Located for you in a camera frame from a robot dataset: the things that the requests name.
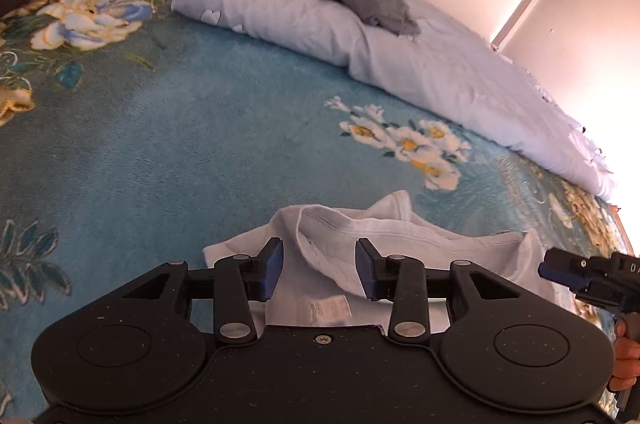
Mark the light blue t-shirt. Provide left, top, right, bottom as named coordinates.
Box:
left=204, top=190, right=574, bottom=329

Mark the light blue floral duvet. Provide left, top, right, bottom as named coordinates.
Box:
left=171, top=0, right=614, bottom=201

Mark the person right hand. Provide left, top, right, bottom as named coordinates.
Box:
left=608, top=320, right=640, bottom=392

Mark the teal floral bed blanket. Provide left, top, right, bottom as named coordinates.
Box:
left=1, top=0, right=624, bottom=418

